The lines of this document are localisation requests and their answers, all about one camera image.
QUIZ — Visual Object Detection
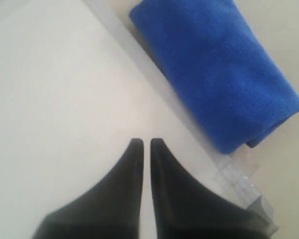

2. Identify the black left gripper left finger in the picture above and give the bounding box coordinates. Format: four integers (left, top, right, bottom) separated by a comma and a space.
33, 138, 144, 239

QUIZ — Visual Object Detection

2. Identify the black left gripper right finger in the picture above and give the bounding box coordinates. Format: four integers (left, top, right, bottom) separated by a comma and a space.
150, 138, 269, 239

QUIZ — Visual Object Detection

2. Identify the blue cloth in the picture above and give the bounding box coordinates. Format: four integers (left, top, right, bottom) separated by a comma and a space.
130, 0, 299, 154

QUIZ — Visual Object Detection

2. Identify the clear tape front right corner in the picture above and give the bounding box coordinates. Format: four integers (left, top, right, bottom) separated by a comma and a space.
212, 152, 279, 236

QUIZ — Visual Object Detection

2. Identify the white board with aluminium frame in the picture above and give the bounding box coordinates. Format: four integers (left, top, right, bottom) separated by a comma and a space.
0, 0, 280, 239

